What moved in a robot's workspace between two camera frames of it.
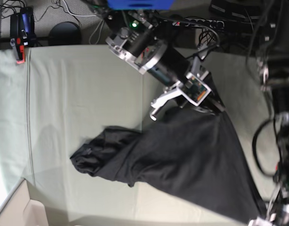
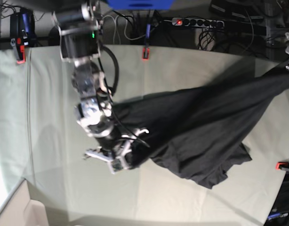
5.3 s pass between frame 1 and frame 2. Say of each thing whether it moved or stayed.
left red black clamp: stayed
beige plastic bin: stayed
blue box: stayed
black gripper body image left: moved
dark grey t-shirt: moved
